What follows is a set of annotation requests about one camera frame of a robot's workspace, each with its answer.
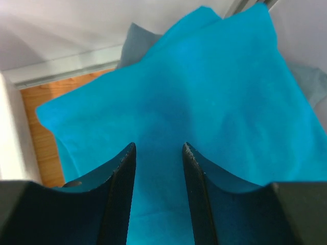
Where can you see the white plastic basket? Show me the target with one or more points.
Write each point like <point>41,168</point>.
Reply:
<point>18,158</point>

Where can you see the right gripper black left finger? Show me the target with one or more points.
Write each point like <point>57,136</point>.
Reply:
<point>92,209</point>

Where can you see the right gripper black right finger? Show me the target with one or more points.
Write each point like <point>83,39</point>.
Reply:
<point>226,209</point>

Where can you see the right aluminium frame post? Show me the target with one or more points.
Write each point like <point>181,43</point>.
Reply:
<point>243,5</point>

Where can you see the blue t shirt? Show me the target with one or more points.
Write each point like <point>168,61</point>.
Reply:
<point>219,84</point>

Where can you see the grey folded t shirt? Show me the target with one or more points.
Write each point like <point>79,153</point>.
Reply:
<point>311,80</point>

